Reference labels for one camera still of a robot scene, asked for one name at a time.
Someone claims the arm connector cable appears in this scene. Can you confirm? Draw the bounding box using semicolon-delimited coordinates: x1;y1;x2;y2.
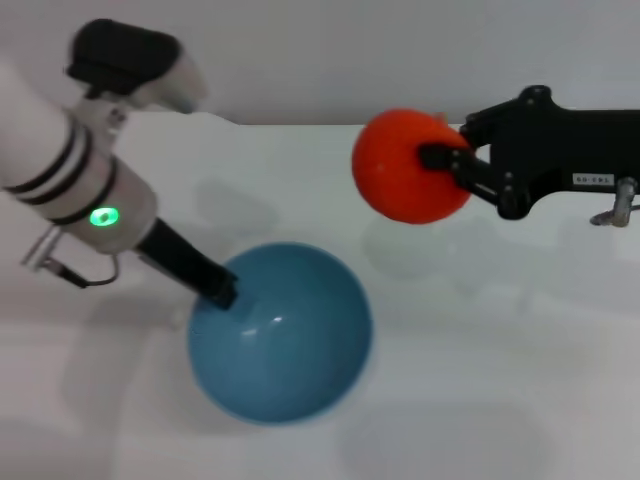
20;226;122;290
588;176;640;228

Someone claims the right arm connector cable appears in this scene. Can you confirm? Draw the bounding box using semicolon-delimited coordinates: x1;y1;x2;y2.
588;176;640;228

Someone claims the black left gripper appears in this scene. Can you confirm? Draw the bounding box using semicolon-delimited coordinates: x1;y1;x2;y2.
136;217;239;313

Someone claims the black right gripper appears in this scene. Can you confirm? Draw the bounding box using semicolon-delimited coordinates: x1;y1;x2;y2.
417;85;640;221

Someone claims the blue ceramic bowl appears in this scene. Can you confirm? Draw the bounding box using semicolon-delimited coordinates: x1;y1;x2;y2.
186;241;374;427

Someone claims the orange toy fruit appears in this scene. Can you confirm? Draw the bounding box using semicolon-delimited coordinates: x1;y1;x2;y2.
350;107;474;226

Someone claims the left arm connector cable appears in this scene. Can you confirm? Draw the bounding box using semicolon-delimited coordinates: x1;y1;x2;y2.
20;226;122;290

